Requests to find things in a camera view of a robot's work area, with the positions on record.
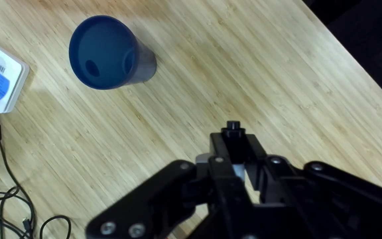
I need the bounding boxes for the dark blue plastic cup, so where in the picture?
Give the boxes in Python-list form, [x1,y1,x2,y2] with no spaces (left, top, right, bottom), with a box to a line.
[69,14,157,90]

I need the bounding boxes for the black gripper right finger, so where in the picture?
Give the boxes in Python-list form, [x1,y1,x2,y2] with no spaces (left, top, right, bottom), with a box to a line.
[246,134,270,199]

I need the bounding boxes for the black cables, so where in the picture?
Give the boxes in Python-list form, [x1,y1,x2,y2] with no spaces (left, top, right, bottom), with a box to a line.
[0,114,73,239]

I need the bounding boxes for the black and white marker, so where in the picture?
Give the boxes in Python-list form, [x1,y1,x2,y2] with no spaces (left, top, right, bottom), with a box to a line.
[222,120,247,179]

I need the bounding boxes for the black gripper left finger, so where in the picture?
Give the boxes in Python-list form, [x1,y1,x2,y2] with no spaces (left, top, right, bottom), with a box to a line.
[209,132,244,208]

